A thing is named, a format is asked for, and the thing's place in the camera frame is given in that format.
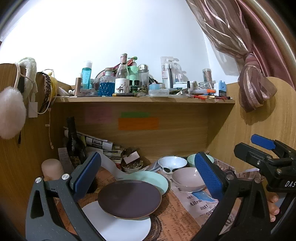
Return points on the pink striped curtain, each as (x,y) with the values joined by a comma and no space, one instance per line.
(233,28)

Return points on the teal toner bottle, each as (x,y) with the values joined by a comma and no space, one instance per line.
(86,75)

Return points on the printed newspaper table cover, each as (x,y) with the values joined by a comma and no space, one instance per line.
(180,215)

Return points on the white bowl black spots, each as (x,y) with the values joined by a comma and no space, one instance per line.
(170,164)

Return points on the green sticky note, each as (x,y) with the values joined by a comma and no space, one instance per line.
(135,114)

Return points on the small dish with trinkets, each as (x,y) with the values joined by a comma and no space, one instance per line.
(132,167)

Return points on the orange sticky note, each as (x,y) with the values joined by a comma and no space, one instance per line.
(138,124)

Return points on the dark wine bottle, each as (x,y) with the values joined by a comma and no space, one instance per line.
(75,146)

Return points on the small mint green bowl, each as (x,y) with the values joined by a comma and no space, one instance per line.
(191,159)

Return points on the white paper sheet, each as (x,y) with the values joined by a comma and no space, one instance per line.
(111,167)

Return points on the cream plastic mug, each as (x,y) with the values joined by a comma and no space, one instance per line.
(52,169)

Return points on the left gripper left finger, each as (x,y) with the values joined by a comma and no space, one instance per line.
(43,221)

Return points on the wooden shelf board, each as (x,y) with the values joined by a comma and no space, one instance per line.
(68,99)

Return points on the clear glass bottle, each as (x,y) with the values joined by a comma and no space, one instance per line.
(122,81)

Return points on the stack of newspapers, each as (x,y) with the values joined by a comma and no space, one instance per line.
(109,149)

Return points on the blue liquid bottle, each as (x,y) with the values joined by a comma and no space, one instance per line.
(107,83)

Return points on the pinkish grey bowl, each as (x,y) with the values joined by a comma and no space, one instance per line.
(188,179)

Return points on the white plate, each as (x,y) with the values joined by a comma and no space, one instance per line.
(116,229)

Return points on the mint green plate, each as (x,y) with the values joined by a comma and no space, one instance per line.
(153,178)

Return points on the white fluffy earmuffs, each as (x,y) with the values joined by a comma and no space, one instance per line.
(13,110)

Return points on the dark purple plate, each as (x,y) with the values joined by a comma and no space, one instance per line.
(129,199)

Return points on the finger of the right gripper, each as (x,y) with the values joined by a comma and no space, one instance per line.
(263,142)

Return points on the pink sticky note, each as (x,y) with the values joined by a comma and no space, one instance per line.
(96,114)

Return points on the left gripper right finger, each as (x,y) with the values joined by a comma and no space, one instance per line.
(252,221)

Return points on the person's right hand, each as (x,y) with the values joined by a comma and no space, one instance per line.
(272,198)

